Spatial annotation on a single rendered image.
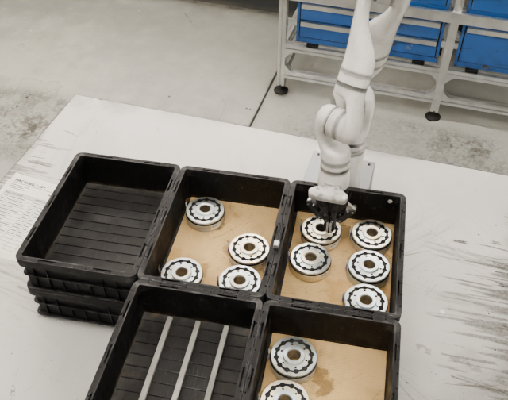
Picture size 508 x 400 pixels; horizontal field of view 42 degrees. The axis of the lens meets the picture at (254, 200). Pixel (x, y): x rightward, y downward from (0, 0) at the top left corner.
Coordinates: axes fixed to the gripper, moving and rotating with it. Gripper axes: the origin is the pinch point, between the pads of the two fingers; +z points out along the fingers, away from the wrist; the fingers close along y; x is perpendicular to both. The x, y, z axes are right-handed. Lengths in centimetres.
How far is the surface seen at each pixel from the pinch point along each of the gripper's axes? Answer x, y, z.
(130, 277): 33, 39, -3
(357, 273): 10.3, -9.6, 4.1
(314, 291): 16.5, -0.5, 7.0
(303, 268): 12.8, 3.3, 3.9
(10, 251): 19, 87, 18
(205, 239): 8.6, 30.7, 5.8
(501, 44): -181, -43, 35
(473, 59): -181, -33, 45
